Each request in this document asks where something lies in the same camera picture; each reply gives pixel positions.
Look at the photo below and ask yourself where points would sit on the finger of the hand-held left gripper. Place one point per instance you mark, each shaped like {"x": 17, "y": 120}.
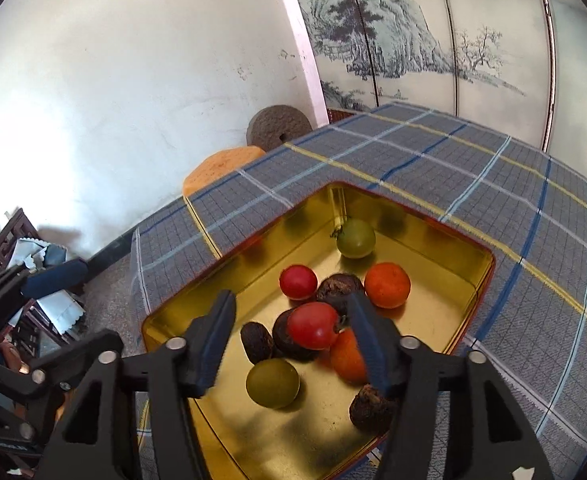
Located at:
{"x": 53, "y": 277}
{"x": 68, "y": 367}

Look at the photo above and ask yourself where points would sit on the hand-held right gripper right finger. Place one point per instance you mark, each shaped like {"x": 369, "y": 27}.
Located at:
{"x": 373, "y": 345}

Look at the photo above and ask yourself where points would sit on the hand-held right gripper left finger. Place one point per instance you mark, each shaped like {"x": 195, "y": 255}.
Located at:
{"x": 218, "y": 345}

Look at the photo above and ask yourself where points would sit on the orange mandarin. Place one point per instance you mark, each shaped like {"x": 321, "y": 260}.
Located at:
{"x": 387, "y": 285}
{"x": 348, "y": 357}

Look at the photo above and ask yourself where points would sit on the brown wrinkled passion fruit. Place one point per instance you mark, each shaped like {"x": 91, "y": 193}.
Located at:
{"x": 283, "y": 342}
{"x": 371, "y": 410}
{"x": 256, "y": 342}
{"x": 340, "y": 287}

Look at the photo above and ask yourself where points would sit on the gold metal tin tray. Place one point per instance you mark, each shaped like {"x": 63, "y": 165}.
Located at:
{"x": 423, "y": 320}

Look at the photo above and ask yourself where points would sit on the red cherry tomato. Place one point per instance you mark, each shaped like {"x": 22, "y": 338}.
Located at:
{"x": 298, "y": 282}
{"x": 313, "y": 325}

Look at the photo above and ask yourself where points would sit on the smooth green fruit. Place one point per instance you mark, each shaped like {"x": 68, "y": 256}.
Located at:
{"x": 272, "y": 382}

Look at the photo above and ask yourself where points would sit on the green tomato with stem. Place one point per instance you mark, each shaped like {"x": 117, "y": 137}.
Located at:
{"x": 356, "y": 238}

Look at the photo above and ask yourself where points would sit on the white scalloped cloth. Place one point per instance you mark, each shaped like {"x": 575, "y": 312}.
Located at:
{"x": 33, "y": 252}
{"x": 60, "y": 310}

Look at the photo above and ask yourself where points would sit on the dark wooden chair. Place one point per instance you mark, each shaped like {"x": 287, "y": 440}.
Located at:
{"x": 3, "y": 240}

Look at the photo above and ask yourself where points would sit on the orange cushion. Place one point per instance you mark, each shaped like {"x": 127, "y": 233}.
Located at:
{"x": 218, "y": 165}

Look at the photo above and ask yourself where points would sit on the grey plaid tablecloth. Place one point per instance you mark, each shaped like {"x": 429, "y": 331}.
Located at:
{"x": 473, "y": 170}

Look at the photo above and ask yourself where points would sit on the grey round millstone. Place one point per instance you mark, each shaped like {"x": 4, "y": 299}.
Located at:
{"x": 276, "y": 127}

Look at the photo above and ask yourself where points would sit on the landscape painted folding screen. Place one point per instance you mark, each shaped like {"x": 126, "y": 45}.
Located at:
{"x": 498, "y": 20}

